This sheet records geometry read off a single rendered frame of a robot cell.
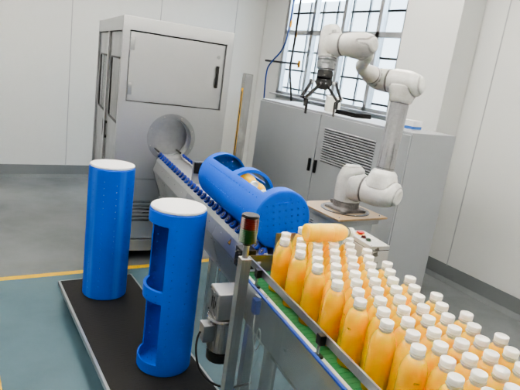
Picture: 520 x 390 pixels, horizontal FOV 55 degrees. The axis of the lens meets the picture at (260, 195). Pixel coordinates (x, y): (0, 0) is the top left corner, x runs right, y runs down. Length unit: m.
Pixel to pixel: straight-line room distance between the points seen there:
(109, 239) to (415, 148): 2.28
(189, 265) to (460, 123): 3.40
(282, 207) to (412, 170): 1.86
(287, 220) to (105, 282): 1.54
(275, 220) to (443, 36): 3.21
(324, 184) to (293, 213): 2.27
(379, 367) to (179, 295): 1.31
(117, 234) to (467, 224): 3.26
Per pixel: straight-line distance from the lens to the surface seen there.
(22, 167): 7.16
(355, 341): 1.60
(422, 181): 4.10
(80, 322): 3.27
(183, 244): 2.45
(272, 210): 2.26
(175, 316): 2.62
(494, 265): 5.02
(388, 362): 1.52
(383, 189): 2.83
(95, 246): 3.37
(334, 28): 2.49
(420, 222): 4.23
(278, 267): 1.99
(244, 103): 3.63
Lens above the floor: 1.74
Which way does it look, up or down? 14 degrees down
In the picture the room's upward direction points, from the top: 8 degrees clockwise
